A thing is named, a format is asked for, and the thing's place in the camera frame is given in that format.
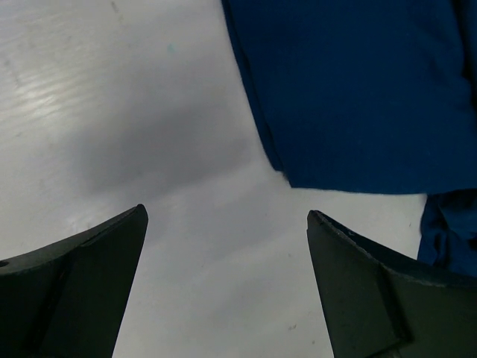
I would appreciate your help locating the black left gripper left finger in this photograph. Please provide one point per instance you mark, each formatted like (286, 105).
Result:
(68, 298)

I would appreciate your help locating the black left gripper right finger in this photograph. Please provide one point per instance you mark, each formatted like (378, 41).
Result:
(380, 303)

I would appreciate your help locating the blue Mickey Mouse t-shirt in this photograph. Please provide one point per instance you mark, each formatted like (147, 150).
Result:
(372, 97)

